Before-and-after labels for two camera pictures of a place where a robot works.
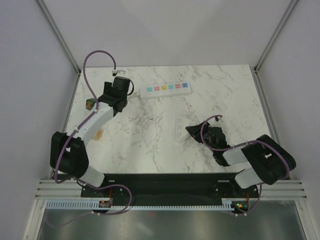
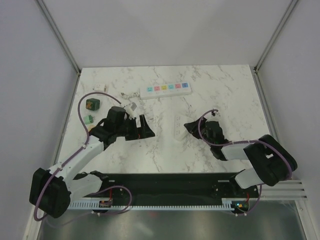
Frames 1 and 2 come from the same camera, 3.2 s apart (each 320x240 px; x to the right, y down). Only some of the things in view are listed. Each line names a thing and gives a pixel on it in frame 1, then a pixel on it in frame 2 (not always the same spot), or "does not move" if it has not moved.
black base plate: (175, 189) does not move
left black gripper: (108, 86) → (141, 132)
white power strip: (165, 90) does not move
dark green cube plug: (90, 103) does not move
